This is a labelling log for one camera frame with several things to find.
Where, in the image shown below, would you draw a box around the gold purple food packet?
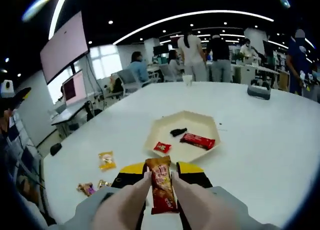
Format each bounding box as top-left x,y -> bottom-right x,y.
76,182 -> 95,197

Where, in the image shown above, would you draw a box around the grey headset strap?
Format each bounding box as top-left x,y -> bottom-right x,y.
246,79 -> 272,101

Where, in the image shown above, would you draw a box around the black computer mouse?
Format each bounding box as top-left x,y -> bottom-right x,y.
49,142 -> 63,156

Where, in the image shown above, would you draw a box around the white laptop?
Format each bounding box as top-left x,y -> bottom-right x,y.
51,69 -> 88,127

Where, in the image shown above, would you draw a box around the pink food tongs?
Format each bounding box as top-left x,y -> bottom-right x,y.
92,171 -> 240,230

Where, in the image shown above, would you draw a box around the yellow cake food packet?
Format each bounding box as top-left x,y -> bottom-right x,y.
98,151 -> 117,172

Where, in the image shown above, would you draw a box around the white office desk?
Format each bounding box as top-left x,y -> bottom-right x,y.
207,63 -> 281,84

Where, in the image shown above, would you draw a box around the black food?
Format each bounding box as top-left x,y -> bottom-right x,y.
170,127 -> 188,138

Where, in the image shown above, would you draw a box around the orange brown food bar packet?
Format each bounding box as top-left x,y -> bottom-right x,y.
145,155 -> 180,215

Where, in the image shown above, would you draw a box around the beige hexagonal container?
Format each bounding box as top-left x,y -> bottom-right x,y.
143,110 -> 223,163

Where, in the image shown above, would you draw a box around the large display screen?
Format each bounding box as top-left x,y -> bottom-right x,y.
39,11 -> 90,85

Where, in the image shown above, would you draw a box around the person's left hand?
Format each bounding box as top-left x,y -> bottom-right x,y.
0,108 -> 16,138

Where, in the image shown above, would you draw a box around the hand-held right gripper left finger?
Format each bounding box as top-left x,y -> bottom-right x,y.
59,161 -> 148,230

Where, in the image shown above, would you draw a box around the curved ceiling light strip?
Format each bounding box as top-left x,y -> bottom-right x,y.
48,0 -> 73,40
112,10 -> 275,45

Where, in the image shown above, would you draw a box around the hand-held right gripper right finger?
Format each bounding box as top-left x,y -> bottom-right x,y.
175,161 -> 282,230

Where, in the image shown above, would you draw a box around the small red candy food packet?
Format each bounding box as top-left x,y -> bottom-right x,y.
153,141 -> 172,154

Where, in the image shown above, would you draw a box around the white office chair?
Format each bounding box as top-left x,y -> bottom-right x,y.
159,64 -> 176,82
116,69 -> 151,90

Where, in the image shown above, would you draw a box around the dark red food bar packet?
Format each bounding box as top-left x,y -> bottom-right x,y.
179,133 -> 216,150

